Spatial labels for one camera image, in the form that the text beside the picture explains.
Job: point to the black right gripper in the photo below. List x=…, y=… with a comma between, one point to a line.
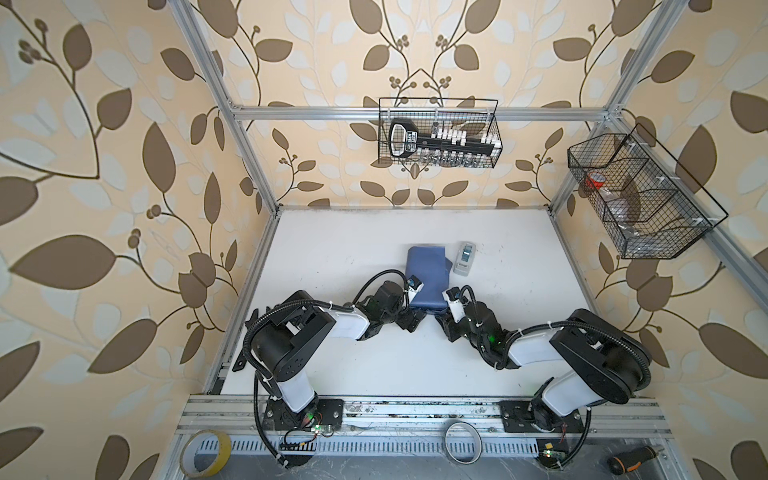
x=448, y=324

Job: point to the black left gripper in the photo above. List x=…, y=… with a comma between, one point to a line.
x=409, y=316

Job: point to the blue wrapping paper sheet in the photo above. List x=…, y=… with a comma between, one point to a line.
x=432, y=268

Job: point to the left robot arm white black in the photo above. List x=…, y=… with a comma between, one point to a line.
x=280, y=343

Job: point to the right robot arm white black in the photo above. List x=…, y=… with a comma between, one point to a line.
x=605, y=364

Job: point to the grey tape dispenser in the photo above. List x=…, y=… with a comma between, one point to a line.
x=465, y=259

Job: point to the black adjustable wrench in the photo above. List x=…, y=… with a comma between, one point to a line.
x=240, y=361

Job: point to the black tool set in basket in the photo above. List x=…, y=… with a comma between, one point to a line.
x=404, y=140

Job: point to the orange black screwdriver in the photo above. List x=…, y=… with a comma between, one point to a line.
x=629, y=461

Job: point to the yellow tape roll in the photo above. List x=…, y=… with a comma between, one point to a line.
x=205, y=454

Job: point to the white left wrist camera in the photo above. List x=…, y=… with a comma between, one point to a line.
x=414, y=285

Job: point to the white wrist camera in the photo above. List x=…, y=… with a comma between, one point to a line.
x=457, y=300
x=414, y=285

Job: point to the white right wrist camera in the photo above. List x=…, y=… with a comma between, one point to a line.
x=457, y=300

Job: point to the back wall wire basket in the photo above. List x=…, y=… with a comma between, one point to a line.
x=473, y=115

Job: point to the wall wire basket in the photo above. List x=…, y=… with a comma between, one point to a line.
x=652, y=206
x=473, y=115

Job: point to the right wall wire basket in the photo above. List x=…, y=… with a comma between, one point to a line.
x=652, y=206

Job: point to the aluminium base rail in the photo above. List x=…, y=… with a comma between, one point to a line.
x=640, y=418

